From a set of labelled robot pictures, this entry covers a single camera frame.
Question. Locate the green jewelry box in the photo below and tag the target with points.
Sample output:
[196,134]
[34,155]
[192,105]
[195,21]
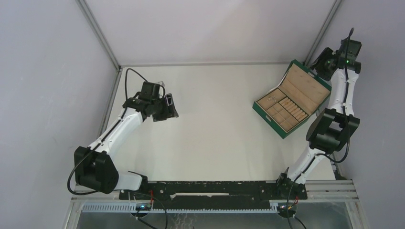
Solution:
[304,87]

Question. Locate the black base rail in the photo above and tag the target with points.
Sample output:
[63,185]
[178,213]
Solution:
[216,195]

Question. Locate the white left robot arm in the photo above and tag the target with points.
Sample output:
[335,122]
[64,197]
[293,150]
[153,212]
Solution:
[94,164]

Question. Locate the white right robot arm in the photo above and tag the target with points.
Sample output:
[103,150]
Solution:
[333,128]

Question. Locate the green jewelry tray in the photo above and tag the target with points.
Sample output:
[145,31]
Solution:
[280,112]

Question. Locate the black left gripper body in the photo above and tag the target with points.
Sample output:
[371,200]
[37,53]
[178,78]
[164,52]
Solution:
[160,111]

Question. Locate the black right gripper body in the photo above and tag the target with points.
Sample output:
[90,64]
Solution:
[321,63]

